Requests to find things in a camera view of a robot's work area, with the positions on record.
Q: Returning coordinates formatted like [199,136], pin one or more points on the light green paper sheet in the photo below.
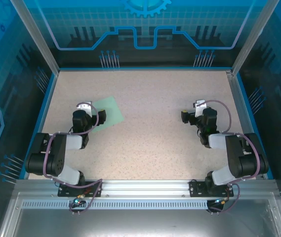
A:
[113,111]

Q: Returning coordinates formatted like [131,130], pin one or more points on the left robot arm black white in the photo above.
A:
[56,158]

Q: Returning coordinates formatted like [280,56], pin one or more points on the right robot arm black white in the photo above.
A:
[239,158]

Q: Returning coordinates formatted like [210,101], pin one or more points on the grey metal cover plate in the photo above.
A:
[130,222]

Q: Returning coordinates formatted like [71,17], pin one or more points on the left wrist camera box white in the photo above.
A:
[86,106]

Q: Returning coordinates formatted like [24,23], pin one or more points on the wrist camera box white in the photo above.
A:
[86,106]
[202,102]

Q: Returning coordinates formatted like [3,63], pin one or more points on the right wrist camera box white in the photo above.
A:
[202,102]

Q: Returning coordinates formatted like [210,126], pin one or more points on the aluminium side rail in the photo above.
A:
[244,128]

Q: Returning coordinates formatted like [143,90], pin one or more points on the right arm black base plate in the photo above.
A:
[197,188]

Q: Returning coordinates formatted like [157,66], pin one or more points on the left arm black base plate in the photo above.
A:
[66,191]

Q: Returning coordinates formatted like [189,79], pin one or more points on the aluminium mounting rail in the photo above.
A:
[142,188]

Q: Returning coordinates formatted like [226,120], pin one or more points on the aluminium frame post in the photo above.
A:
[253,39]
[36,39]

